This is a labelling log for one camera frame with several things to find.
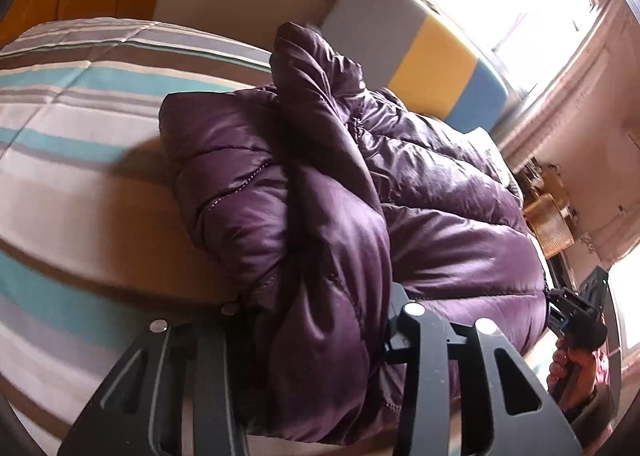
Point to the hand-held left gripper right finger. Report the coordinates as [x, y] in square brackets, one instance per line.
[425, 376]

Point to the white printed pillow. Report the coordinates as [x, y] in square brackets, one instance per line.
[487, 148]

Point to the rattan chair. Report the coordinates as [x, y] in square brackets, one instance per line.
[550, 223]

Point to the purple puffer jacket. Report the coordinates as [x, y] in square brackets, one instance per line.
[325, 186]

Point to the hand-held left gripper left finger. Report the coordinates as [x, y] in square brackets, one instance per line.
[210, 366]

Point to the window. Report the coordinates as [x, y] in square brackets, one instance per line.
[515, 1]

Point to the grey yellow blue headboard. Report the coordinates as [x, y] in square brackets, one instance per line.
[425, 51]

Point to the cluttered wooden desk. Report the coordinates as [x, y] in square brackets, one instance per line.
[542, 181]

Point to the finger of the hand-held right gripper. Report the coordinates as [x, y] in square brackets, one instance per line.
[560, 325]
[567, 298]

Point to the person's right hand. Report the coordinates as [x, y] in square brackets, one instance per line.
[582, 378]

